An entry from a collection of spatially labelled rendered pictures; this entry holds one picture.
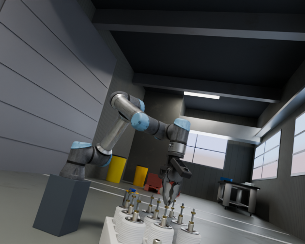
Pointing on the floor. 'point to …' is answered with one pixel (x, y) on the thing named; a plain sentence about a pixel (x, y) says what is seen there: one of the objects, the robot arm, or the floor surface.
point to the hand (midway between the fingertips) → (168, 202)
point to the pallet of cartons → (154, 183)
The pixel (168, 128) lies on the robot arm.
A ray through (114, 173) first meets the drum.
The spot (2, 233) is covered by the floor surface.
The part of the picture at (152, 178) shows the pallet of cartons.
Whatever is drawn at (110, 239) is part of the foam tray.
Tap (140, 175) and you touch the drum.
